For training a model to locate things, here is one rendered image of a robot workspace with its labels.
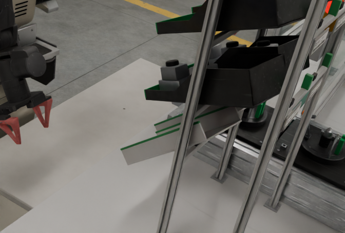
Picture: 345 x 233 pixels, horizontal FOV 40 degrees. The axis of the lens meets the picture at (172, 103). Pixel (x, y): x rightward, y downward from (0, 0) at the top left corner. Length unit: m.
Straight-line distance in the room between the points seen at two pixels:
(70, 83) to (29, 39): 1.88
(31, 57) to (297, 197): 0.80
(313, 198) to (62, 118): 0.79
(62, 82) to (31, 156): 2.08
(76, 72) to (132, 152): 2.47
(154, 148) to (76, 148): 0.40
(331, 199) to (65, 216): 0.69
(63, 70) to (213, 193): 2.40
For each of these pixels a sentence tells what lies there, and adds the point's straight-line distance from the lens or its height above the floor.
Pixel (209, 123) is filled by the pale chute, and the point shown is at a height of 1.14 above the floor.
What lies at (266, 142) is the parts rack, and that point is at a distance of 0.90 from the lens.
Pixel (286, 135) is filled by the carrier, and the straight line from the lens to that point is 1.50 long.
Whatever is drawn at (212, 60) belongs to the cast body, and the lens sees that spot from 1.19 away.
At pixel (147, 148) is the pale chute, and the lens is 1.12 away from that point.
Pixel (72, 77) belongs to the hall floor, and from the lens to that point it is 3.53.
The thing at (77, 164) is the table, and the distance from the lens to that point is 1.38.
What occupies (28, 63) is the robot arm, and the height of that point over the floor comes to 1.20.
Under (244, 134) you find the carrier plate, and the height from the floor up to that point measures 0.97.
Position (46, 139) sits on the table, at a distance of 1.47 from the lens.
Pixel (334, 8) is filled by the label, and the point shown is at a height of 1.48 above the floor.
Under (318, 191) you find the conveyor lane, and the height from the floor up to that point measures 0.95.
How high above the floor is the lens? 1.74
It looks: 31 degrees down
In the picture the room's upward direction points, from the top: 12 degrees clockwise
